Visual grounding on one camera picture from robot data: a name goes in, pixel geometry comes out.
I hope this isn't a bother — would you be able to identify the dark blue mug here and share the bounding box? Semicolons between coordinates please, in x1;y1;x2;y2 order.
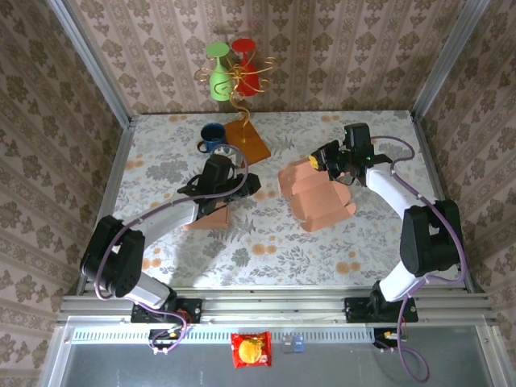
196;122;227;155

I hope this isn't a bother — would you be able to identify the red wine glass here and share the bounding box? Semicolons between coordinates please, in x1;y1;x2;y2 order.
231;38;260;98

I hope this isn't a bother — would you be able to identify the green wine glass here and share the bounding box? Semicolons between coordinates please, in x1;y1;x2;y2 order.
204;42;236;102

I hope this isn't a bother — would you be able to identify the red snack packet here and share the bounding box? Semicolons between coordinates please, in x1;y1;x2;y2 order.
230;331;273;369

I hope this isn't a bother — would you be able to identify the black connector block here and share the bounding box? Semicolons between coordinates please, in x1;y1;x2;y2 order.
372;327;404;352
148;327;183;356

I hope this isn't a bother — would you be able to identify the thin black camera cable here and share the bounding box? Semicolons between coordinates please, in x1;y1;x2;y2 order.
333;168;360;189

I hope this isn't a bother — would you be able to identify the gold wire rack wooden base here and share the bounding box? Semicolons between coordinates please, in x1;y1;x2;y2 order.
194;52;278;169

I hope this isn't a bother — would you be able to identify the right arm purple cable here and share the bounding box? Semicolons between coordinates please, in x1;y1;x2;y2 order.
370;135;469;383

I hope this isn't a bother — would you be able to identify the aluminium table side rail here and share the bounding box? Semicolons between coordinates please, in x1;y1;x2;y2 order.
75;115;140;294
410;109;480;294

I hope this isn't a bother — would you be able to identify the aluminium front rail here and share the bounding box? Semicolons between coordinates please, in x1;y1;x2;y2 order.
56;286;499;326

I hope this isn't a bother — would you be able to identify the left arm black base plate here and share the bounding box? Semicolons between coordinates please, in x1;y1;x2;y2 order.
130;297;203;325

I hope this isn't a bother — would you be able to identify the aluminium frame post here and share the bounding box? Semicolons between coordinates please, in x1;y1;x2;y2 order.
44;0;135;129
410;0;484;119

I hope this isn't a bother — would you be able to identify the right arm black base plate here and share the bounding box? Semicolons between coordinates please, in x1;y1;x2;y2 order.
343;296;419;324

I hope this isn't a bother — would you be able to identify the perforated metal cable duct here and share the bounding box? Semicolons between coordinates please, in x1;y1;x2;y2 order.
69;325;378;344

